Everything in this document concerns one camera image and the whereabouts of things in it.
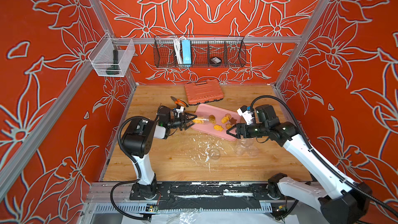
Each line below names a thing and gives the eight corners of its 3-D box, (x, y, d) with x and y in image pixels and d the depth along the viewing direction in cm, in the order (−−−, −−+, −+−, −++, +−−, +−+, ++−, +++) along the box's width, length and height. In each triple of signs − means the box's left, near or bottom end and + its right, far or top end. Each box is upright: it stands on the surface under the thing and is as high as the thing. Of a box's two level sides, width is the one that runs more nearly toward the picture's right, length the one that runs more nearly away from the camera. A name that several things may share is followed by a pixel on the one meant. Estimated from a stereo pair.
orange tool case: (188, 106, 108) (188, 102, 104) (184, 87, 120) (184, 83, 117) (223, 100, 111) (224, 96, 108) (216, 82, 123) (216, 78, 120)
